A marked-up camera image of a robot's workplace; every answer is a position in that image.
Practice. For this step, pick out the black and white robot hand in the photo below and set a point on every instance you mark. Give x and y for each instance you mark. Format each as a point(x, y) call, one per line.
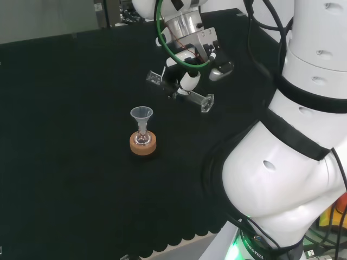
point(202, 58)

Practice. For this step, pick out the black bench cloth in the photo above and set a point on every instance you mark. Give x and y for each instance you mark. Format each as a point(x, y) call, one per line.
point(108, 135)

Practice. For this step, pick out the yellow stop button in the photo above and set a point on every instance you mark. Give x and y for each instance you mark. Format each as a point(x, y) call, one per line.
point(334, 214)

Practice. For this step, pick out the clear graduated cylinder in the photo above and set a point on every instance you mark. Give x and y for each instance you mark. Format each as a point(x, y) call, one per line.
point(202, 100)

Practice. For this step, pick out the clear plastic funnel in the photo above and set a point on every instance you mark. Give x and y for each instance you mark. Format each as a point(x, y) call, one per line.
point(141, 115)

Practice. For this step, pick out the clear round-bottom flask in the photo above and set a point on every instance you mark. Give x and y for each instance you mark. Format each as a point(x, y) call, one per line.
point(142, 137)

